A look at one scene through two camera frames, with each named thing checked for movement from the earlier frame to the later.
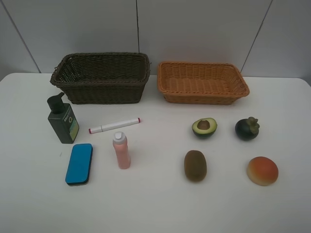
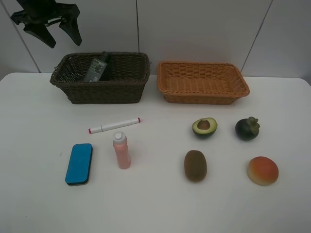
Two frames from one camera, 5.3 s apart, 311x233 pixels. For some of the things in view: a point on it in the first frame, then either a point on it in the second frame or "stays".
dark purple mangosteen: x=247 y=129 stays
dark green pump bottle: x=62 y=119 -> x=96 y=67
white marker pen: x=104 y=127 stays
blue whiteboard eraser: x=78 y=168 stays
